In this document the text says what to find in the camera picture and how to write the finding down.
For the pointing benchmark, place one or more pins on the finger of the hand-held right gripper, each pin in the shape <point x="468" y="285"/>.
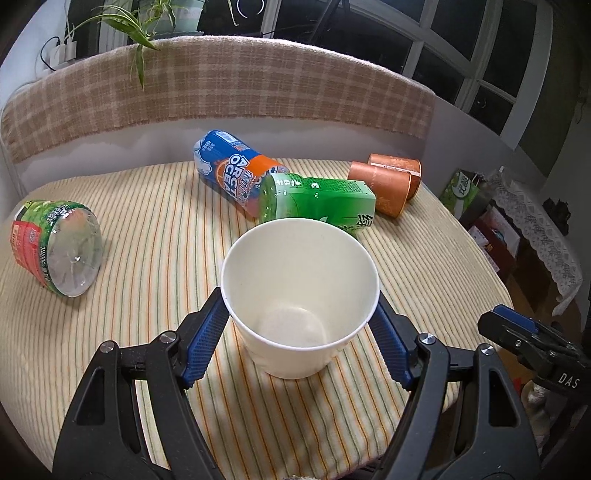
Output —
<point x="519" y="317"/>
<point x="505" y="334"/>

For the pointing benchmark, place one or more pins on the copper paper cup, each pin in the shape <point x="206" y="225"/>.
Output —
<point x="381" y="187"/>
<point x="404" y="165"/>

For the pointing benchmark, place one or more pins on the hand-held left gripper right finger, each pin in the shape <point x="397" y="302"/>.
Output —
<point x="390" y="350"/>

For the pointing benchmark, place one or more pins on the white paper cup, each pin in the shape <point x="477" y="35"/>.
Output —
<point x="300" y="277"/>

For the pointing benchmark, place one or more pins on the white power strip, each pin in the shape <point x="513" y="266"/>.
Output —
<point x="62" y="53"/>

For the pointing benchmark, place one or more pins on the dark red box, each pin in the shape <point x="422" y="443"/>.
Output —
<point x="496" y="240"/>

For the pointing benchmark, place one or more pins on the blue and orange plastic bottle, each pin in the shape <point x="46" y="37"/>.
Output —
<point x="226" y="159"/>

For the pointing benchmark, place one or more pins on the green plastic bottle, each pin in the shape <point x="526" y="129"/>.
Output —
<point x="323" y="198"/>

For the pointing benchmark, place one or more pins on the red and green label bottle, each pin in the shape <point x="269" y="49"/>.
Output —
<point x="60" y="244"/>

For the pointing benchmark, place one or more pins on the green spider plant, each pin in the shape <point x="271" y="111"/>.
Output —
<point x="143" y="41"/>

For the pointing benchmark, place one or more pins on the beige plaid blanket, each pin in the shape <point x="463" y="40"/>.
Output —
<point x="231" y="87"/>

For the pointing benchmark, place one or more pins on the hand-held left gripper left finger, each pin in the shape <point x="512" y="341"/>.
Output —
<point x="203" y="344"/>

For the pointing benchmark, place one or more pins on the green paper bag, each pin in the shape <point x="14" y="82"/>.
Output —
<point x="459" y="191"/>

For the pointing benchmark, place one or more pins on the white lace cloth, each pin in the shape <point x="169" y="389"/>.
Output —
<point x="540" y="226"/>

